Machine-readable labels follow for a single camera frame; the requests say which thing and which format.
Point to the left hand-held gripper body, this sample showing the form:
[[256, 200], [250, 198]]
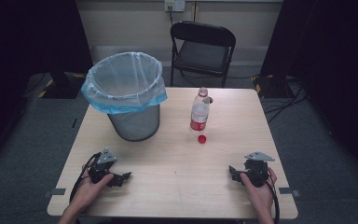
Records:
[[101, 169]]

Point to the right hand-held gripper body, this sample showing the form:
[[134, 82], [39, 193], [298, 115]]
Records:
[[258, 172]]

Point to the red bottle cap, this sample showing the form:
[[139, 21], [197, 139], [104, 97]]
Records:
[[202, 139]]

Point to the grey mesh trash bin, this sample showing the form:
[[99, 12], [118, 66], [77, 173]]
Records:
[[136, 124]]

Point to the clear red-label plastic bottle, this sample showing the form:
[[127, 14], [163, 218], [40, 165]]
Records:
[[199, 113]]

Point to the clear blue bin bag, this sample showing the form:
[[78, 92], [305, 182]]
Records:
[[122, 90]]

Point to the person's left hand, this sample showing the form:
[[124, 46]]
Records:
[[88, 191]]

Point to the person's right hand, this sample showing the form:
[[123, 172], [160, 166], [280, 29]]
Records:
[[262, 197]]

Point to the grey tape strip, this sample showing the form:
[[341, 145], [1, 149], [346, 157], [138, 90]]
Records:
[[56, 192], [289, 191]]

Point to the small black floor marker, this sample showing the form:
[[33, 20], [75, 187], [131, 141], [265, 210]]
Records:
[[74, 123]]

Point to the black stand base striped tape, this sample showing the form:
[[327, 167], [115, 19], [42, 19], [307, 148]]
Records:
[[270, 87], [60, 85]]

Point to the black folding chair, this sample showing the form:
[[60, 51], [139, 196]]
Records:
[[203, 53]]

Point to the black curtain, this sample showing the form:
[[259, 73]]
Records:
[[18, 46], [338, 62]]

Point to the white wall socket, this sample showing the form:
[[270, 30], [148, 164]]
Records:
[[174, 5]]

